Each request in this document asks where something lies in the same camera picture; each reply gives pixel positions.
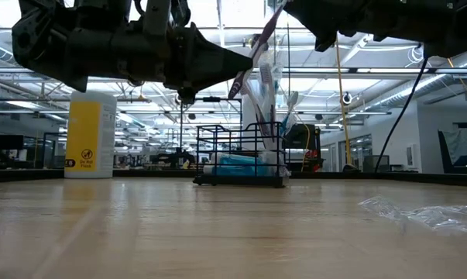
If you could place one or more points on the black background machine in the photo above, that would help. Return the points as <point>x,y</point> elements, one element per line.
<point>301,137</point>

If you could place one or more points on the black aluminium table frame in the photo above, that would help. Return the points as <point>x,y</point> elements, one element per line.
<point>152,173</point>

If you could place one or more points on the black station frame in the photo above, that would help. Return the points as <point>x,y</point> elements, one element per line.
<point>211,99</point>

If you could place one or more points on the ceiling light strip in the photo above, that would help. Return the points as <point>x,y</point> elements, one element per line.
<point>372,70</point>

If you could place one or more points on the black monitor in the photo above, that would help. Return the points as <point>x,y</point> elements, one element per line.
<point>8,142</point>

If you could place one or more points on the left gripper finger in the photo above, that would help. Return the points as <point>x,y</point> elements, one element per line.
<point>210,62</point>

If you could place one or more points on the empty clear plastic wrapper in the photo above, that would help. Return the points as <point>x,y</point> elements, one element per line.
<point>434,215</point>

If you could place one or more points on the dark covered equipment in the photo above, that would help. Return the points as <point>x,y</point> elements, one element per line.
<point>446,155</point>

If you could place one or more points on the yellow white wipes canister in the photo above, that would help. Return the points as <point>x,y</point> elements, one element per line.
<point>82,143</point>

